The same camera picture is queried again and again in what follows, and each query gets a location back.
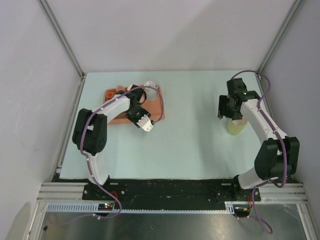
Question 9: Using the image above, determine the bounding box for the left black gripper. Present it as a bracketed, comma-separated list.
[125, 104, 150, 128]

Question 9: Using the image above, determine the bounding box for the yellow faceted mug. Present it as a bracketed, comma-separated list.
[227, 118, 248, 135]

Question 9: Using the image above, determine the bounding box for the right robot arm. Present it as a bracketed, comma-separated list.
[217, 78, 300, 201]

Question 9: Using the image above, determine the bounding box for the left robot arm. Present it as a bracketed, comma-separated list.
[72, 85, 154, 200]

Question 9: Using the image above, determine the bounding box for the large peach mug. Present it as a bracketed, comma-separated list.
[126, 88, 147, 105]

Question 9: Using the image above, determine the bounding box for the clear glass mug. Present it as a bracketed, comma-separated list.
[143, 80, 159, 102]

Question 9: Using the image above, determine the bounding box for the small pink mug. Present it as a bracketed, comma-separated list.
[115, 85, 126, 92]

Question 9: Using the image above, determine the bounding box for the orange mug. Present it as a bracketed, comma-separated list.
[105, 91, 114, 101]

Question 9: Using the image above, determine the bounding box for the salmon plastic tray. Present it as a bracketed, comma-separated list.
[103, 85, 165, 125]

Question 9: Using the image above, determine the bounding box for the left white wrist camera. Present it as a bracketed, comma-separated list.
[137, 114, 154, 133]

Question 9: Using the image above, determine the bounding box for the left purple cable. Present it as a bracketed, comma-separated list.
[46, 84, 165, 226]

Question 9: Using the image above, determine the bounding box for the purple cable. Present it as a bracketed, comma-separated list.
[229, 70, 287, 235]
[46, 84, 165, 226]

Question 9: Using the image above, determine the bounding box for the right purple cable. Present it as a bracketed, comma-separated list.
[229, 70, 287, 235]

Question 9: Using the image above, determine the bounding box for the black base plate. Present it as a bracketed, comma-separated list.
[82, 178, 261, 210]

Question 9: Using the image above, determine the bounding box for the white cable duct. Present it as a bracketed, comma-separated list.
[46, 202, 249, 214]

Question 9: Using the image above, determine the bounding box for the aluminium front rail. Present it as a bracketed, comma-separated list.
[36, 182, 309, 204]

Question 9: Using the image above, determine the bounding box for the right aluminium frame post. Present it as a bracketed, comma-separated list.
[257, 0, 305, 73]

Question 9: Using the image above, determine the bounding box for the aluminium frame post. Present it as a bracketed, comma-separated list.
[257, 0, 305, 73]
[37, 0, 85, 80]

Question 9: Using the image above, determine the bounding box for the left aluminium frame post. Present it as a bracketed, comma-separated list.
[37, 0, 85, 80]

